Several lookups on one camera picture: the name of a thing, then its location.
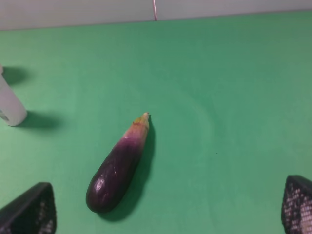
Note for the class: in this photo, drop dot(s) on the white bottle with black cap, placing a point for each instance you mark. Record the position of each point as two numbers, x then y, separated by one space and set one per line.
12 111

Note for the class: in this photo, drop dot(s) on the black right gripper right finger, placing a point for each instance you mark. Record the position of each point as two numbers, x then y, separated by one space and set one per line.
296 211

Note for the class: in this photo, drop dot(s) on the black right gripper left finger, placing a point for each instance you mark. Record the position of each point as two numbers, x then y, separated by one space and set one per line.
33 212

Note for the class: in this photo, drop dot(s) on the purple eggplant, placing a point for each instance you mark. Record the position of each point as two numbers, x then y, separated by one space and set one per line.
112 180

